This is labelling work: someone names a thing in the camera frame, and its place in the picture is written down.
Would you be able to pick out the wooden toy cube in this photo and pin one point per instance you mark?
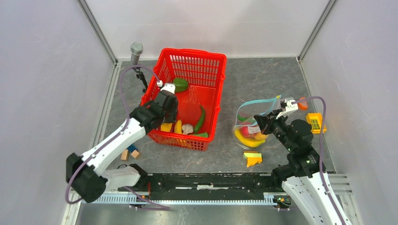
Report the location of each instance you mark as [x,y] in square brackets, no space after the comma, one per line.
[126,154]

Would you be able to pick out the yellow banana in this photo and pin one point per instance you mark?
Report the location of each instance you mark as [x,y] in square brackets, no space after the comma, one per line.
[248,142]

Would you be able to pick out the white mushroom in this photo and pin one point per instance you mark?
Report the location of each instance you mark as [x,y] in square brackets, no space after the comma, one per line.
[187,129]

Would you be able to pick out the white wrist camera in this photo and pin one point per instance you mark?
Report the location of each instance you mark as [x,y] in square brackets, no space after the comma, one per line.
[170,87]
[287,107]

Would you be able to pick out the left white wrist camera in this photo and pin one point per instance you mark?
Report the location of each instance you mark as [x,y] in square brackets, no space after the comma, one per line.
[170,87]

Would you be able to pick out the yellow orange toy sandwich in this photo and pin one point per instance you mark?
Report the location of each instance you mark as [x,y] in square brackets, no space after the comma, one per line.
[252,158]

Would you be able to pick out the yellow window toy block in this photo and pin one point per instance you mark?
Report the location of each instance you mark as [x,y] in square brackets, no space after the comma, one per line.
[315,120]

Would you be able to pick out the green cucumber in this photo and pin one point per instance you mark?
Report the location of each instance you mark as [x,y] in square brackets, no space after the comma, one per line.
[204,135]

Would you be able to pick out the blue toy brick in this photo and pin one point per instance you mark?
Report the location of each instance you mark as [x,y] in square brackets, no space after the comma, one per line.
[131,148]

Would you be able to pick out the green bell pepper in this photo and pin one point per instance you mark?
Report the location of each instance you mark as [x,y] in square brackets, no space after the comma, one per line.
[180,85]

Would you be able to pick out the orange half-round block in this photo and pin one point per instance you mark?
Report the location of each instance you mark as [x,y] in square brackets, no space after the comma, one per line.
[302,105]

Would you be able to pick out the red plastic basket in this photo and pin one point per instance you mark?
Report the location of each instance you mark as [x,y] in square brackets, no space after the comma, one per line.
[205,73]

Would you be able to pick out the grey microphone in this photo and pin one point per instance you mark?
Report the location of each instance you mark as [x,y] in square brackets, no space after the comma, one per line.
[136,50]

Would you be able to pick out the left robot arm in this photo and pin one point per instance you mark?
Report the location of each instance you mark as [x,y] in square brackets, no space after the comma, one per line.
[88,174]

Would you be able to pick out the yellow orange peach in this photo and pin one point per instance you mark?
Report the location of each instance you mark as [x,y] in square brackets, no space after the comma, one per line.
[259,136]

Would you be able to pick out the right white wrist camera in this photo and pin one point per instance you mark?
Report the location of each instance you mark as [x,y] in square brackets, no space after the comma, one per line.
[287,107]

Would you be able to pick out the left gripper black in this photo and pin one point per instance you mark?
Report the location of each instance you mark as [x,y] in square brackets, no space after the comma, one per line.
[172,117]

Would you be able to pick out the yellow squash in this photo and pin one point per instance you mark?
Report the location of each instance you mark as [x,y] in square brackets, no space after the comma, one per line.
[166,127]
[178,127]

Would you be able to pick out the short green chili pepper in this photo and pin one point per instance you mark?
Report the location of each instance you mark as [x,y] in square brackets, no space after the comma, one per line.
[201,120]

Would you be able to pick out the long green chili pepper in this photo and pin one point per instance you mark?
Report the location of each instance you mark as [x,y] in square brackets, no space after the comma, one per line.
[242,116]

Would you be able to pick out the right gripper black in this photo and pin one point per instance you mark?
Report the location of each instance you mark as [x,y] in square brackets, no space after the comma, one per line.
[262,120]

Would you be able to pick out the red apple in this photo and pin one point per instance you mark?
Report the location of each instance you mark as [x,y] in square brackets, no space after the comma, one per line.
[249,131]

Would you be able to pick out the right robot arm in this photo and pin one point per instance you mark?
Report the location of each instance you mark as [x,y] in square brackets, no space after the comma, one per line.
[303,178]

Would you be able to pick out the clear zip top bag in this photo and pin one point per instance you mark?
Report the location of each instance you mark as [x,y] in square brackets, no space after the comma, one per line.
[254,107]

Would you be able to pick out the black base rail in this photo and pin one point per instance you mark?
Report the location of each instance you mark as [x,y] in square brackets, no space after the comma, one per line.
[208,186]

